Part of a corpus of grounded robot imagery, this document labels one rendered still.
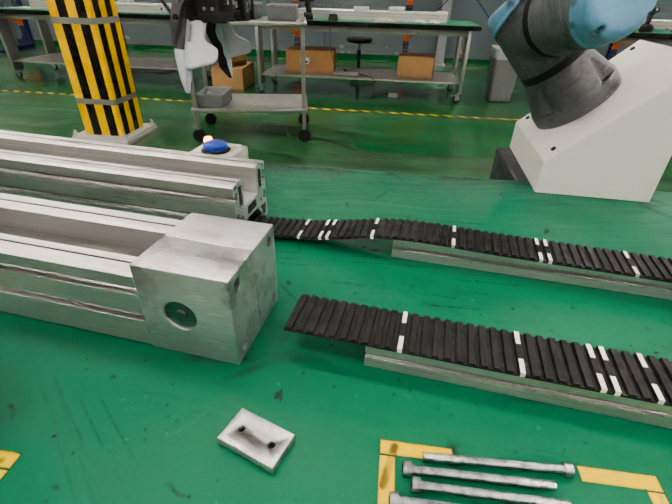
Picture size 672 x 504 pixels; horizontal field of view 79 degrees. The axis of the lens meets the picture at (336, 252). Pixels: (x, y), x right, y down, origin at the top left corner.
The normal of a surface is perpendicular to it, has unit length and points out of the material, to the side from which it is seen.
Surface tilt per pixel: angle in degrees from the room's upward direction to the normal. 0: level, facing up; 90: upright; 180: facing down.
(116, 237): 90
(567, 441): 0
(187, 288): 90
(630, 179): 90
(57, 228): 90
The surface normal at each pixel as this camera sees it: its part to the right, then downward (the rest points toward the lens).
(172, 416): 0.03, -0.84
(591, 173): -0.18, 0.53
